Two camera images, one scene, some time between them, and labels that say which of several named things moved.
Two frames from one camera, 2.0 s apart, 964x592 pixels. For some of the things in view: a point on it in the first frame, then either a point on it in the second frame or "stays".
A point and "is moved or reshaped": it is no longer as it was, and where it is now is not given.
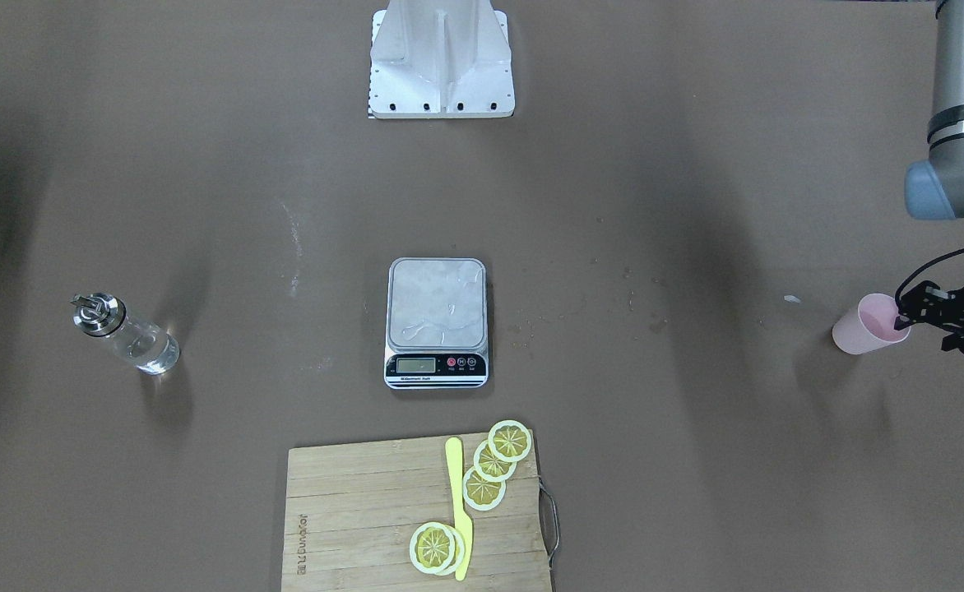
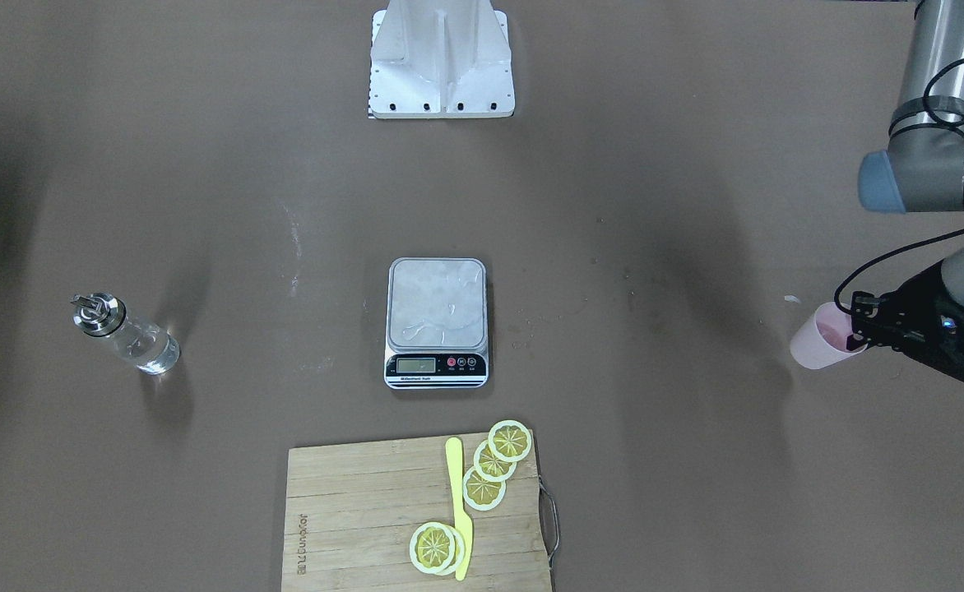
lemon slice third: x=480 y=493 stays
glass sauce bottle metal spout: x=149 y=346 stays
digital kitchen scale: x=437 y=324 stays
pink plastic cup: x=871 y=327 is moved or reshaped
